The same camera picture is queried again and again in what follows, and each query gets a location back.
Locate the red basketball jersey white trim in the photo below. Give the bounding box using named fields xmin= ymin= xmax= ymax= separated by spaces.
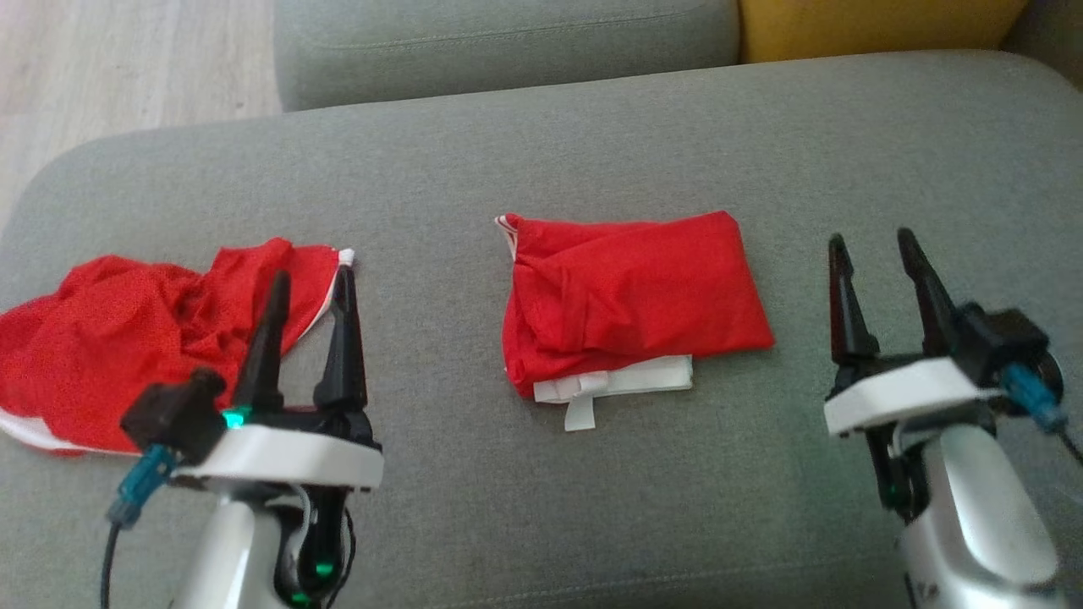
xmin=494 ymin=211 xmax=776 ymax=433

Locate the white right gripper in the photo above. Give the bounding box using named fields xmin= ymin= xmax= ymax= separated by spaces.
xmin=823 ymin=226 xmax=1009 ymax=438

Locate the black right cable blue plug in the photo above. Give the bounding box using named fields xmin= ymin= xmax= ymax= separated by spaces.
xmin=1002 ymin=363 xmax=1083 ymax=463

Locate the wide grey sofa seat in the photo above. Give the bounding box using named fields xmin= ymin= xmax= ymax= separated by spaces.
xmin=0 ymin=49 xmax=1083 ymax=609

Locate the black left cable blue plug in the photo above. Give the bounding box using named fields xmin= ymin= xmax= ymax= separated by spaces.
xmin=101 ymin=443 xmax=180 ymax=609

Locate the red shorts white trim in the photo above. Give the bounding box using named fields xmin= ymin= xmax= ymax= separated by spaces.
xmin=0 ymin=238 xmax=357 ymax=457

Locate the grey sofa seat cushion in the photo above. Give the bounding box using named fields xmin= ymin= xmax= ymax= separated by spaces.
xmin=274 ymin=0 xmax=742 ymax=113

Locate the large yellow sofa back cushion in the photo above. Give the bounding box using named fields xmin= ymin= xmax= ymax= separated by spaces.
xmin=737 ymin=0 xmax=1030 ymax=65

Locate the black cable blue plug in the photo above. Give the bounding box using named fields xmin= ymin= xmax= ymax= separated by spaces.
xmin=1002 ymin=363 xmax=1083 ymax=463
xmin=101 ymin=443 xmax=180 ymax=609

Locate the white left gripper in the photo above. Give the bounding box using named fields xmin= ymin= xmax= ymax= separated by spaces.
xmin=172 ymin=263 xmax=384 ymax=493

